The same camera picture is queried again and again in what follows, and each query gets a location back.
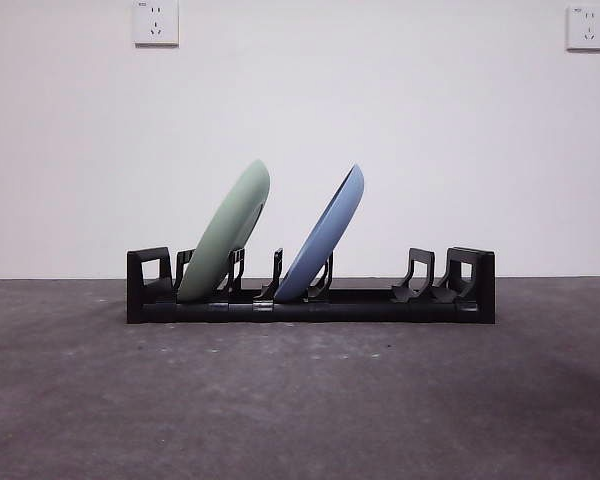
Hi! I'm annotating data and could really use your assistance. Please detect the black plate rack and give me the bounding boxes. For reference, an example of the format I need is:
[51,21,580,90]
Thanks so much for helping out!
[125,245,498,325]

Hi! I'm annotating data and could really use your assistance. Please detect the white wall socket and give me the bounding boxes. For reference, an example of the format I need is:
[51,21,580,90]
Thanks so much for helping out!
[565,4,600,52]
[133,0,180,49]

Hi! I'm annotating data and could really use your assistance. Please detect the blue plate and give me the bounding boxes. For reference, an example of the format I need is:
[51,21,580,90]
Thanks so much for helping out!
[272,162,366,303]

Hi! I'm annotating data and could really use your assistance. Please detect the green plate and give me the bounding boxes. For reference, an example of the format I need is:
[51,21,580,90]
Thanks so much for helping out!
[175,158,272,303]

